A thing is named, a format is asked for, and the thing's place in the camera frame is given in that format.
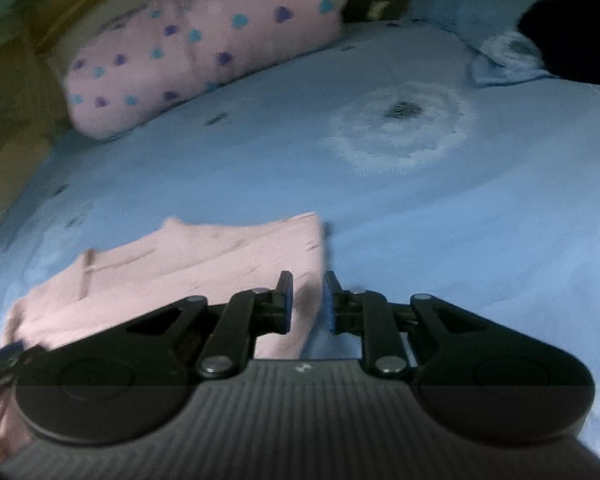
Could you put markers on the pink knit sweater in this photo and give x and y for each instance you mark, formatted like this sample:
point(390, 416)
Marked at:
point(195, 270)

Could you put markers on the blue floral pillow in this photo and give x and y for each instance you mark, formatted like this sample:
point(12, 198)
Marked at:
point(460, 10)

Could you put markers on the wooden bed frame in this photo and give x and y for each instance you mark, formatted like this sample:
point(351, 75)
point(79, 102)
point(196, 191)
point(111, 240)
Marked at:
point(85, 5)

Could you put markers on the pink heart-print pillow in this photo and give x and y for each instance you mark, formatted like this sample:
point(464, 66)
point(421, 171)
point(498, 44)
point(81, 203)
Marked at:
point(200, 45)

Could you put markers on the black cloth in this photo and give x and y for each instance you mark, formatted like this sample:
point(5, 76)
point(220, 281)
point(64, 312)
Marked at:
point(575, 40)

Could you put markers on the olive patterned blanket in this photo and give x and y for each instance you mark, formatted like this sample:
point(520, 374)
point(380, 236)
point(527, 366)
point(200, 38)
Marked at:
point(15, 125)

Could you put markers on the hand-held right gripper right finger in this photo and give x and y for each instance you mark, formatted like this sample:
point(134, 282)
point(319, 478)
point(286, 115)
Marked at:
point(330, 305)

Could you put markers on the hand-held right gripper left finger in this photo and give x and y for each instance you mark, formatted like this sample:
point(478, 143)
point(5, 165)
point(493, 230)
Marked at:
point(286, 305)

